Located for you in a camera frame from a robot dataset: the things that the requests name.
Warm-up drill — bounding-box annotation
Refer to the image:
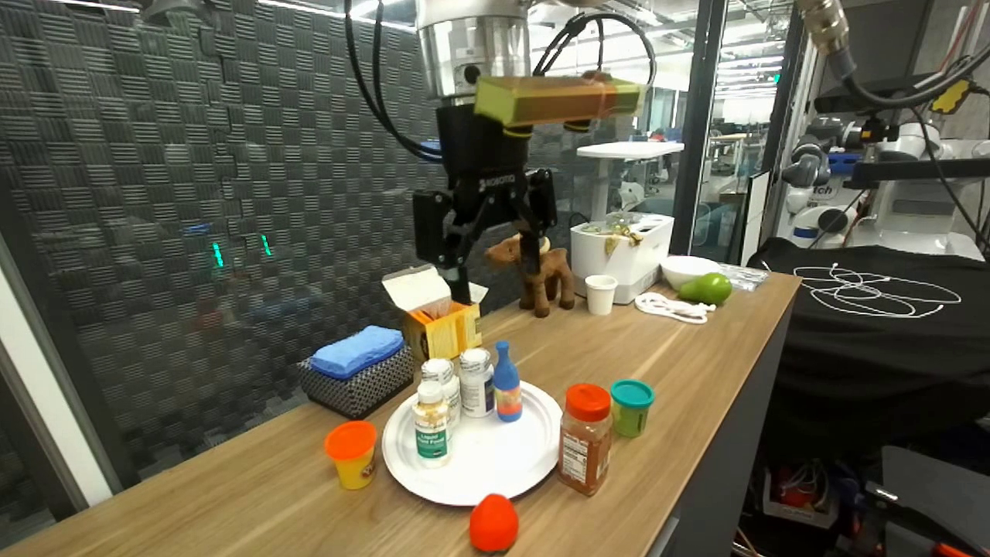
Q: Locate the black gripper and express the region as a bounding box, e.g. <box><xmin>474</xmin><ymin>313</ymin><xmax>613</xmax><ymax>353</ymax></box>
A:
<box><xmin>415</xmin><ymin>105</ymin><xmax>556</xmax><ymax>305</ymax></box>

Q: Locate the white pill bottle green label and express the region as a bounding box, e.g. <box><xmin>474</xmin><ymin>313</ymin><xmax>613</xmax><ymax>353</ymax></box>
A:
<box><xmin>415</xmin><ymin>381</ymin><xmax>447</xmax><ymax>460</ymax></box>

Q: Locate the spice jar orange lid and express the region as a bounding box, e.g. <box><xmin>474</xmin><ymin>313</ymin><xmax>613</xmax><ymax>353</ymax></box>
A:
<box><xmin>556</xmin><ymin>384</ymin><xmax>613</xmax><ymax>495</ymax></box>

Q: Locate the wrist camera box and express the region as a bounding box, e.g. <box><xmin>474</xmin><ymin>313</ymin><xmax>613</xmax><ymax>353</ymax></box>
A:
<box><xmin>474</xmin><ymin>76</ymin><xmax>642</xmax><ymax>127</ymax></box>

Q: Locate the brown moose plushie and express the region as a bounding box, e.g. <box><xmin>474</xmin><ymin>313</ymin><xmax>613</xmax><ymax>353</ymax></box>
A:
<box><xmin>485</xmin><ymin>235</ymin><xmax>575</xmax><ymax>319</ymax></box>

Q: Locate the orange plushie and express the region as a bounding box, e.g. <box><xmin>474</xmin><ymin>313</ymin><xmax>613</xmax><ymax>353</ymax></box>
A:
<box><xmin>468</xmin><ymin>495</ymin><xmax>519</xmax><ymax>553</ymax></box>

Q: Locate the white pill bottle back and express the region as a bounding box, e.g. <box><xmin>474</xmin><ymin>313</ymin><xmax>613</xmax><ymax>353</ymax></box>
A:
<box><xmin>457</xmin><ymin>347</ymin><xmax>492</xmax><ymax>419</ymax></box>

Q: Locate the white bowl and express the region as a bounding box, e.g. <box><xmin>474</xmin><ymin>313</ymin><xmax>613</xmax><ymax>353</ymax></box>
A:
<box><xmin>657</xmin><ymin>253</ymin><xmax>716</xmax><ymax>289</ymax></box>

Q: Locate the grey woven basket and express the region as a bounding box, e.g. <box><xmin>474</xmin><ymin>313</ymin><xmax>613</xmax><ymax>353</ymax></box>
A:
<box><xmin>297</xmin><ymin>350</ymin><xmax>415</xmax><ymax>419</ymax></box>

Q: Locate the green pear toy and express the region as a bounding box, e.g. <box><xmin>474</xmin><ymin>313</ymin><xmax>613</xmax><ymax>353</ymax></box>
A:
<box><xmin>676</xmin><ymin>271</ymin><xmax>732</xmax><ymax>305</ymax></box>

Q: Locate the blue toy bottle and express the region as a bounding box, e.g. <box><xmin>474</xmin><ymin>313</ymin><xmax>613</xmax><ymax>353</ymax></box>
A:
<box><xmin>492</xmin><ymin>340</ymin><xmax>521</xmax><ymax>420</ymax></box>

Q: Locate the yellow tub orange lid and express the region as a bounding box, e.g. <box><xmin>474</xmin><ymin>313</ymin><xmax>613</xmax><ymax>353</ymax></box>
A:
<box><xmin>321</xmin><ymin>420</ymin><xmax>376</xmax><ymax>490</ymax></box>

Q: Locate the yellow cardboard box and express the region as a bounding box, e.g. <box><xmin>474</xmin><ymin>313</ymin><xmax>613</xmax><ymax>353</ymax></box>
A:
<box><xmin>379</xmin><ymin>263</ymin><xmax>485</xmax><ymax>359</ymax></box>

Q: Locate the white coiled cable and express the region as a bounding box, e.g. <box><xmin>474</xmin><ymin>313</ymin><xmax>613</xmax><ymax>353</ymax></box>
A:
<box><xmin>630</xmin><ymin>289</ymin><xmax>716</xmax><ymax>329</ymax></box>

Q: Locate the white paper cup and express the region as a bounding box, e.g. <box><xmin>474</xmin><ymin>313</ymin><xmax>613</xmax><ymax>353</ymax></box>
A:
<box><xmin>584</xmin><ymin>276</ymin><xmax>617</xmax><ymax>316</ymax></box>

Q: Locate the green tub teal lid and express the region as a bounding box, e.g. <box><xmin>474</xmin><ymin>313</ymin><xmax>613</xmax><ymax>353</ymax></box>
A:
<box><xmin>608</xmin><ymin>379</ymin><xmax>654</xmax><ymax>438</ymax></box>

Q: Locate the blue sponge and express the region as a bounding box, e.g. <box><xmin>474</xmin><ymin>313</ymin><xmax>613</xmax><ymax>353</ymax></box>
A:
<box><xmin>309</xmin><ymin>326</ymin><xmax>401</xmax><ymax>381</ymax></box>

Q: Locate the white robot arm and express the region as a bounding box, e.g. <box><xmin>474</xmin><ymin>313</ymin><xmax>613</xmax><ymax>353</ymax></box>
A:
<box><xmin>412</xmin><ymin>0</ymin><xmax>556</xmax><ymax>303</ymax></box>

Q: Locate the white paper plate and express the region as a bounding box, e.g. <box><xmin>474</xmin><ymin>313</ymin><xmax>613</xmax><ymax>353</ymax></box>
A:
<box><xmin>379</xmin><ymin>384</ymin><xmax>564</xmax><ymax>508</ymax></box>

